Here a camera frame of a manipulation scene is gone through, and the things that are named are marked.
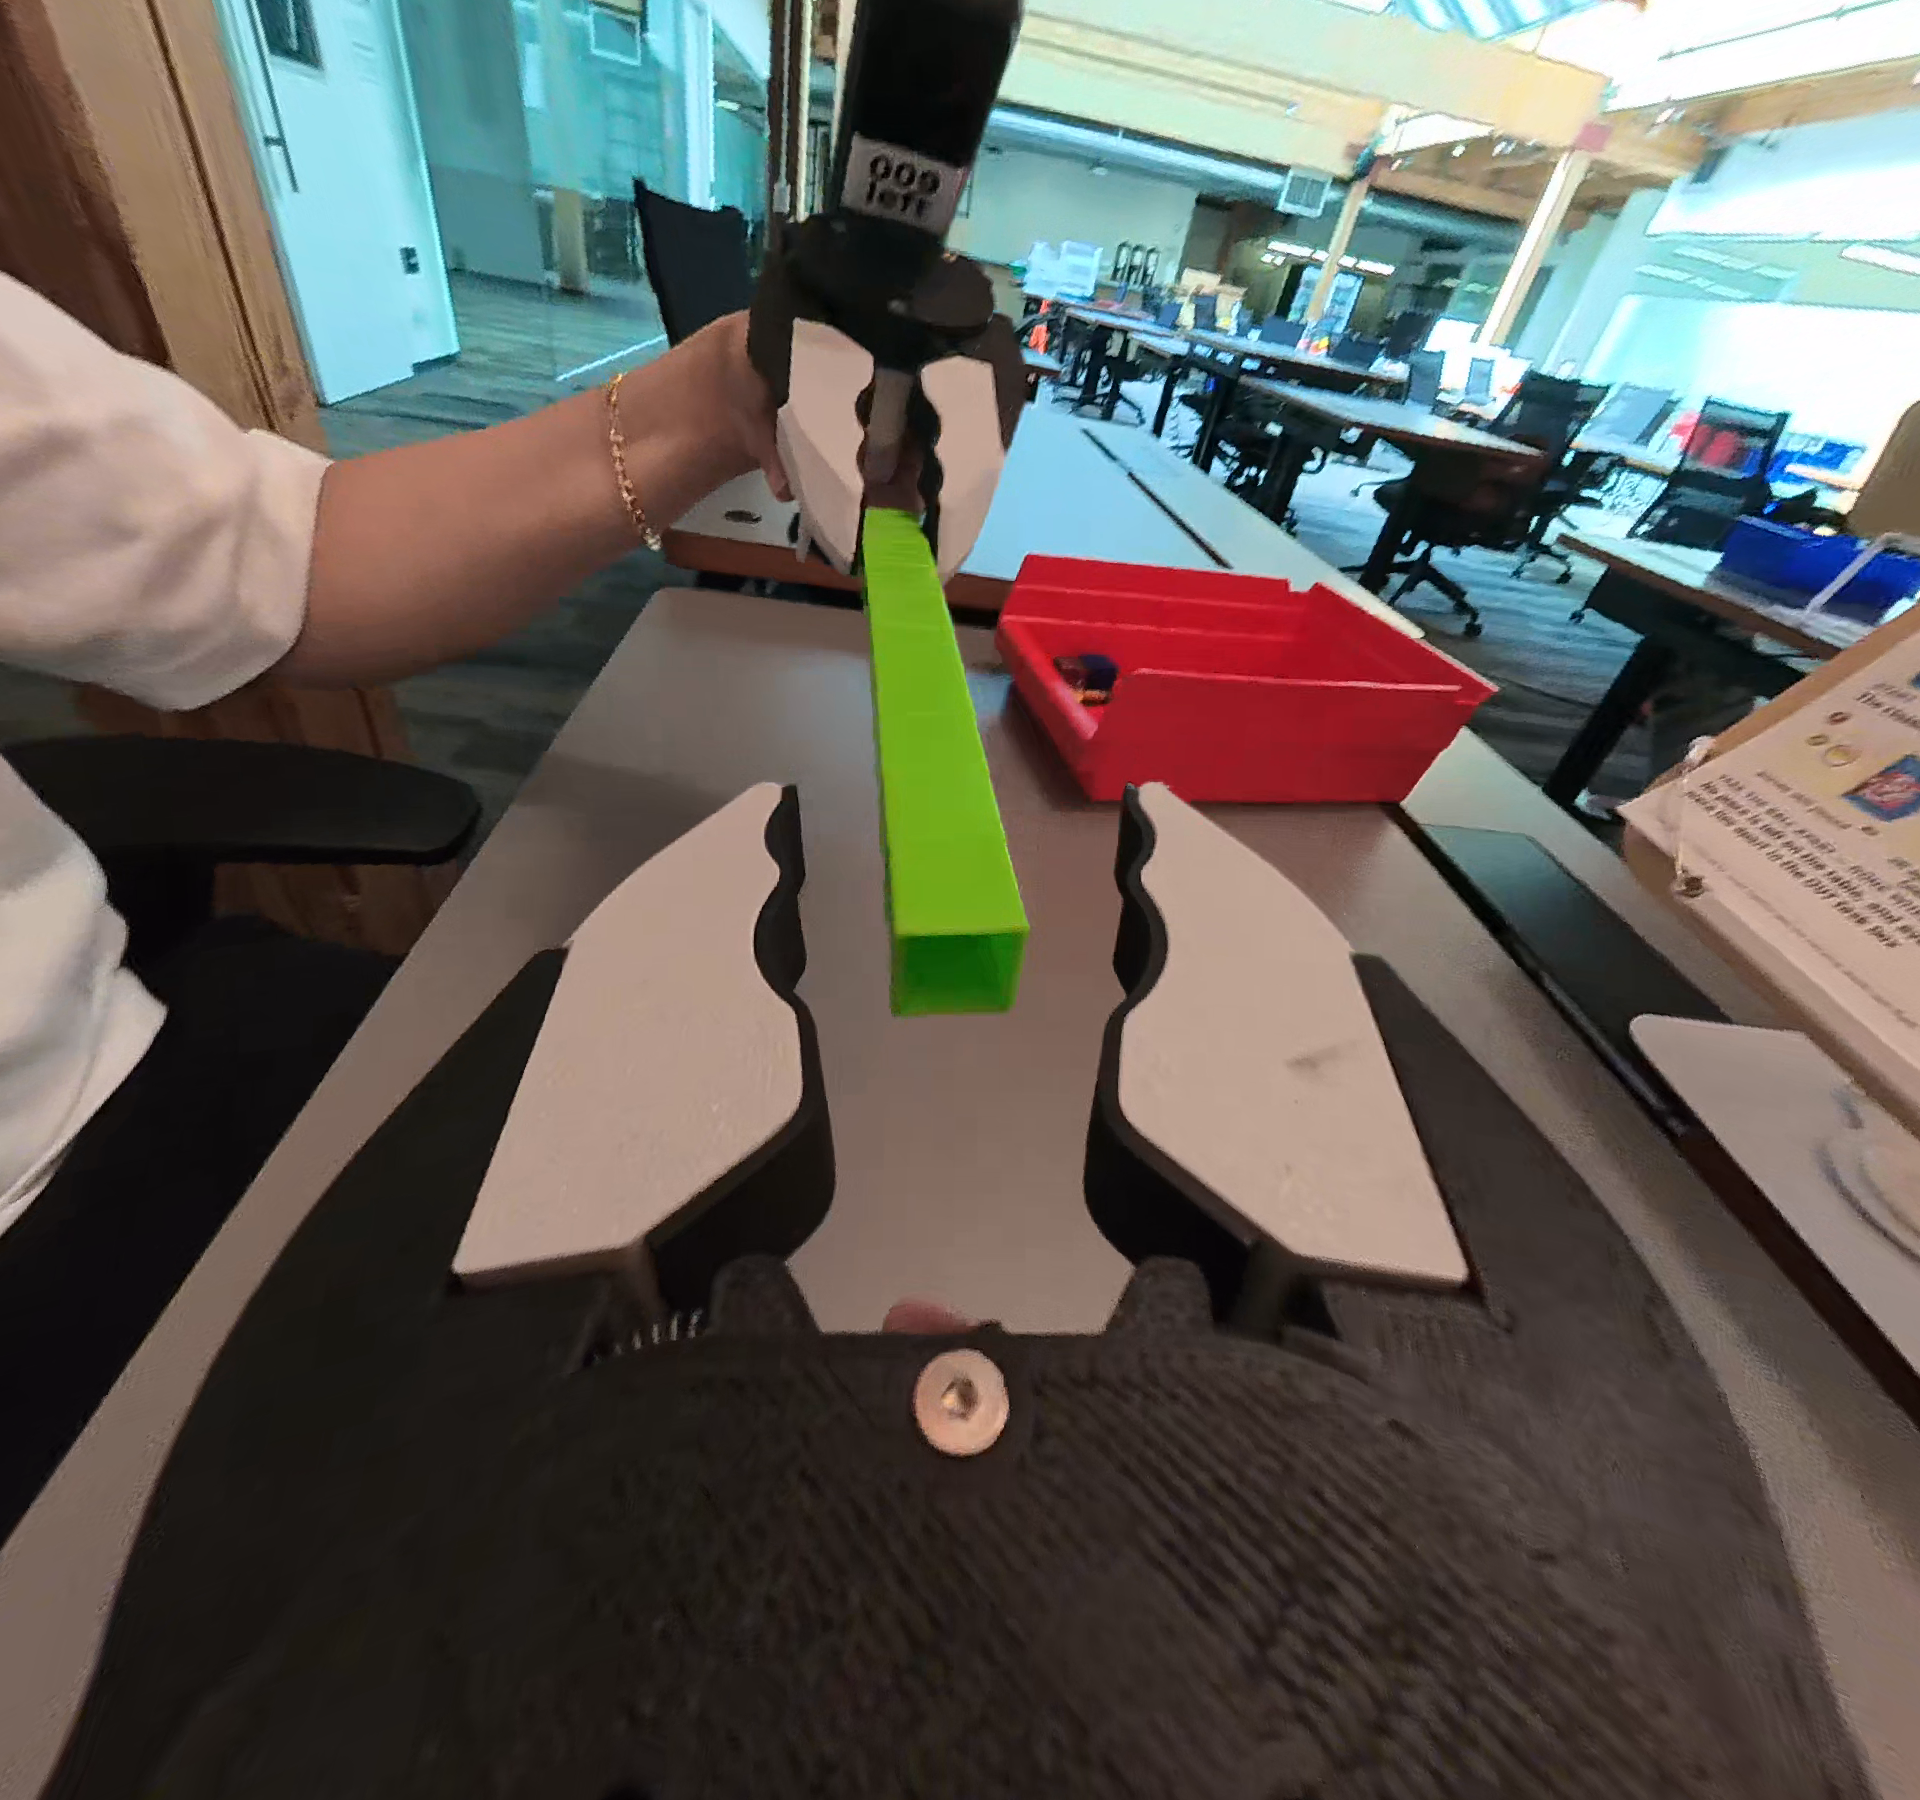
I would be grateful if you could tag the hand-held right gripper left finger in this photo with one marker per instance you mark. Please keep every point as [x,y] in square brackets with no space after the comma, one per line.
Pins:
[631,1097]

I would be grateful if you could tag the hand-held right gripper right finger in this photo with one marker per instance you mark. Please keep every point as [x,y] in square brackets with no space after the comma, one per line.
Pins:
[1292,1097]

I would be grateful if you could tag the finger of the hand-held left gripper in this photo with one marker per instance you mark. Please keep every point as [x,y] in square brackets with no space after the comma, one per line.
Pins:
[817,437]
[967,453]

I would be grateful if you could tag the green block bar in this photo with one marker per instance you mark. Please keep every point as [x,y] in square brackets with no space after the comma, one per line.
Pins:
[947,780]

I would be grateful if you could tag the red plastic bin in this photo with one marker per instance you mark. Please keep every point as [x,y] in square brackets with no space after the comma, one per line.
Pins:
[1230,706]

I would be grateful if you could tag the person's left forearm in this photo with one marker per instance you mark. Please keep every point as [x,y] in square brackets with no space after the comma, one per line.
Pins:
[451,541]

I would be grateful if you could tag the person's left hand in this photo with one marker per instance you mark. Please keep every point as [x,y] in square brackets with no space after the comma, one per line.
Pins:
[721,406]

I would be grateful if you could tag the grey desk with wooden edge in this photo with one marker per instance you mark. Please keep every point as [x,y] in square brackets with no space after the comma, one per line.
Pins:
[1053,495]

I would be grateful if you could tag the black chair armrest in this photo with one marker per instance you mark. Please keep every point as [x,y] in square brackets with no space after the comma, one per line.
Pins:
[242,797]

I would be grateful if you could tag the white stand base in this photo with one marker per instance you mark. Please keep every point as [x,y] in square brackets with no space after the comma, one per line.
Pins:
[1800,1143]

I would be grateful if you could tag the instruction sheet board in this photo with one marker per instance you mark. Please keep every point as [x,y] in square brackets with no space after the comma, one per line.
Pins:
[1800,841]

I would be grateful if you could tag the blue plastic bin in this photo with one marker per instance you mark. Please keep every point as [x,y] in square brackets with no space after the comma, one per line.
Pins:
[1818,566]

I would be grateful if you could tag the wooden pillar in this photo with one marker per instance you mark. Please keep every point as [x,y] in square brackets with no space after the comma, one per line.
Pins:
[107,182]

